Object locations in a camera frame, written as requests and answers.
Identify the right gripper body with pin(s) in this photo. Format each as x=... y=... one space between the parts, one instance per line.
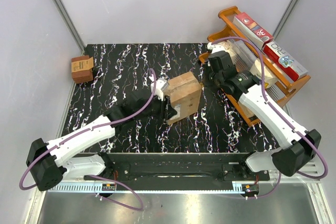
x=214 y=76

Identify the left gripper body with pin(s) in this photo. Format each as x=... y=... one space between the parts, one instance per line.
x=163 y=108

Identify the brown cardboard express box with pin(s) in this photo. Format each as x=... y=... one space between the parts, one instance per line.
x=184 y=92

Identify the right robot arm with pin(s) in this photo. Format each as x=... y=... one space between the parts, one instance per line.
x=297 y=145

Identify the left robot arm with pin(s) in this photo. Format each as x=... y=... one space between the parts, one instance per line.
x=50 y=162

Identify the red white toothpaste box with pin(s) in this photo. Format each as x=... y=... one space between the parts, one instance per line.
x=252 y=30

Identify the red silver toothpaste box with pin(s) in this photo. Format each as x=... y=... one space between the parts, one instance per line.
x=288 y=64

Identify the orange wooden shelf rack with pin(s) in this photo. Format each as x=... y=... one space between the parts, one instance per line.
x=282 y=91

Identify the right toilet paper roll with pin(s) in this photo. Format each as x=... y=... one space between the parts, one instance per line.
x=269 y=77

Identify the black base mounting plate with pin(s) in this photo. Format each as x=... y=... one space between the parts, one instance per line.
x=179 y=171

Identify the red cleaning pad pack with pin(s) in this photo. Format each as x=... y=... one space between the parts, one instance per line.
x=81 y=69

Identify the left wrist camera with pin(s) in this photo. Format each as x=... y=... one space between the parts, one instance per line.
x=158 y=87

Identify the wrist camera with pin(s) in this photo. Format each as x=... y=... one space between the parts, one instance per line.
x=213 y=48
x=158 y=87

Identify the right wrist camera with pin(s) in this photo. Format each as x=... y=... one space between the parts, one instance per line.
x=213 y=48

